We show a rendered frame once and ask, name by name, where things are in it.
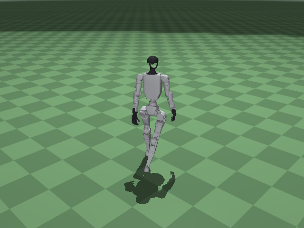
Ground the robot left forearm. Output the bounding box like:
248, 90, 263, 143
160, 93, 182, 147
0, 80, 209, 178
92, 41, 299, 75
133, 91, 139, 112

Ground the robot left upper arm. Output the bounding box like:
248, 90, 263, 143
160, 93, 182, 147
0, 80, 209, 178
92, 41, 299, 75
136, 74, 143, 96

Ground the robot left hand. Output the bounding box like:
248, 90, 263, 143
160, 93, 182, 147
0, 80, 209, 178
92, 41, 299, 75
132, 108, 139, 125

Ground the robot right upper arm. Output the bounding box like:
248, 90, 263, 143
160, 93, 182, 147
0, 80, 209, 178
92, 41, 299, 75
161, 75, 170, 97

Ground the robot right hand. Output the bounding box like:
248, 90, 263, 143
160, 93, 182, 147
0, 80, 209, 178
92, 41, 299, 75
171, 109, 176, 121

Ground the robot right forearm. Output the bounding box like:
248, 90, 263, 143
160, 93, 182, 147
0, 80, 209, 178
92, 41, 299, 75
167, 92, 176, 110

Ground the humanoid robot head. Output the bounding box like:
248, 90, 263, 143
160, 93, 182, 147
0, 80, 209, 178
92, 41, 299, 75
147, 56, 159, 75

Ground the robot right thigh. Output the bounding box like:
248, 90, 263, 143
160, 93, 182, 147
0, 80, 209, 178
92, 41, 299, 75
150, 110, 167, 146

